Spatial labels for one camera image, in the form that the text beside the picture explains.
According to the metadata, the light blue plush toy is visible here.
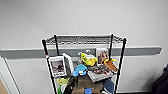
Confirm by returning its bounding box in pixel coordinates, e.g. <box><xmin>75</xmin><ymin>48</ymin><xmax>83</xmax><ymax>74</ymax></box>
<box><xmin>72</xmin><ymin>64</ymin><xmax>88</xmax><ymax>78</ymax></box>

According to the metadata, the black wire shelf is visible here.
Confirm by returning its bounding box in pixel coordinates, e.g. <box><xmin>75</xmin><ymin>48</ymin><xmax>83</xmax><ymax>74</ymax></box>
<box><xmin>40</xmin><ymin>33</ymin><xmax>128</xmax><ymax>94</ymax></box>

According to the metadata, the dark blue cap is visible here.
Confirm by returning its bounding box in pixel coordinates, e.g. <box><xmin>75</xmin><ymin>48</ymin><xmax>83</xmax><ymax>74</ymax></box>
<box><xmin>103</xmin><ymin>79</ymin><xmax>115</xmax><ymax>94</ymax></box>

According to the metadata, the orange plush toy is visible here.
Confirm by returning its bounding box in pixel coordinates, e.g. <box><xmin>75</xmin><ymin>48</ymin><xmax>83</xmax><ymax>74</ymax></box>
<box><xmin>103</xmin><ymin>58</ymin><xmax>119</xmax><ymax>73</ymax></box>

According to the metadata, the white box with portrait print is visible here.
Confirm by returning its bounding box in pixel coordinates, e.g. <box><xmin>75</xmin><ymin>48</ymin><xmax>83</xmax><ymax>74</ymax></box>
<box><xmin>95</xmin><ymin>47</ymin><xmax>110</xmax><ymax>66</ymax></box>

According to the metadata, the yellow plush toy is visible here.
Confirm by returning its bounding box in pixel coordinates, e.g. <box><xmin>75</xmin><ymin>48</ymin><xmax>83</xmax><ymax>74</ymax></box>
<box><xmin>79</xmin><ymin>52</ymin><xmax>99</xmax><ymax>67</ymax></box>

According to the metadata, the grey flat printed box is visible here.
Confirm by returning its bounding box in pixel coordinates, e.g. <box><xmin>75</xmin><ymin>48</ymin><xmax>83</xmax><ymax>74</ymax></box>
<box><xmin>87</xmin><ymin>65</ymin><xmax>116</xmax><ymax>83</ymax></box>

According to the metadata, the white wall socket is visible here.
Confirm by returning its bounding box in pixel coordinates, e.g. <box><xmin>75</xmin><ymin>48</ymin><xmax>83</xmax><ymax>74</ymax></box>
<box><xmin>78</xmin><ymin>49</ymin><xmax>92</xmax><ymax>55</ymax></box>

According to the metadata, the black chair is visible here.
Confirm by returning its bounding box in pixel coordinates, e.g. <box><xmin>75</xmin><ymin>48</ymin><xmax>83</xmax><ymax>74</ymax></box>
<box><xmin>151</xmin><ymin>64</ymin><xmax>168</xmax><ymax>94</ymax></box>

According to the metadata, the pale yellow bowl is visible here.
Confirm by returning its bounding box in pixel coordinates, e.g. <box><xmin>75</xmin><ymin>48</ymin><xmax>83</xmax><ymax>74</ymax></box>
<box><xmin>56</xmin><ymin>77</ymin><xmax>69</xmax><ymax>86</ymax></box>

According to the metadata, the small blue box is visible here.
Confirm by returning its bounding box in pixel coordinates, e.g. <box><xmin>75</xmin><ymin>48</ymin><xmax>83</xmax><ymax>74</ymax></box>
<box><xmin>84</xmin><ymin>87</ymin><xmax>93</xmax><ymax>94</ymax></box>

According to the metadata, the white box with photo print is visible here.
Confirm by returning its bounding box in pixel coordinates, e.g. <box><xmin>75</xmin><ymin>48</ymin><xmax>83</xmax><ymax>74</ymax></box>
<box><xmin>48</xmin><ymin>55</ymin><xmax>68</xmax><ymax>78</ymax></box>

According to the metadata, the green toy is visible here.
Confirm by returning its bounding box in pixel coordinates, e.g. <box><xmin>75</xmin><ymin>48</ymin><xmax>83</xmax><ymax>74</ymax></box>
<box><xmin>57</xmin><ymin>84</ymin><xmax>68</xmax><ymax>94</ymax></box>

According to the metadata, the white door frame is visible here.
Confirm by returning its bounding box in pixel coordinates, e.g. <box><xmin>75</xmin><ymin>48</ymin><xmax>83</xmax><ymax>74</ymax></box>
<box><xmin>0</xmin><ymin>54</ymin><xmax>18</xmax><ymax>94</ymax></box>

